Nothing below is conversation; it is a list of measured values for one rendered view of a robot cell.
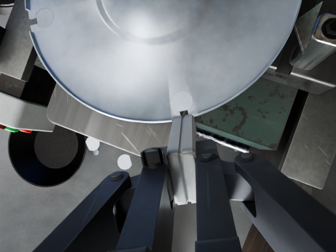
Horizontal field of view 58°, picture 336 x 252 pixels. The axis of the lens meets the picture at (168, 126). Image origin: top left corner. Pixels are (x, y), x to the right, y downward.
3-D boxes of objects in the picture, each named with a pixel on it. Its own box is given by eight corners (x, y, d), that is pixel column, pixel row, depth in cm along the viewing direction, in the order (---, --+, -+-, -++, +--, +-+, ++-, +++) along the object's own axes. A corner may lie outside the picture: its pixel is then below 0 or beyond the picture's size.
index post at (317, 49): (311, 72, 36) (347, 46, 27) (286, 64, 37) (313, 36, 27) (319, 50, 36) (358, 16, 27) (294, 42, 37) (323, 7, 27)
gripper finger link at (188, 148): (179, 152, 15) (194, 150, 15) (183, 114, 22) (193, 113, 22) (189, 204, 16) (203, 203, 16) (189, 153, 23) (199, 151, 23)
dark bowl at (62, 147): (77, 196, 113) (68, 200, 106) (8, 168, 117) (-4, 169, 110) (105, 121, 113) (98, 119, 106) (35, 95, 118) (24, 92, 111)
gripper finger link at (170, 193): (172, 212, 14) (111, 220, 15) (176, 166, 19) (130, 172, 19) (166, 184, 14) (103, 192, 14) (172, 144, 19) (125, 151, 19)
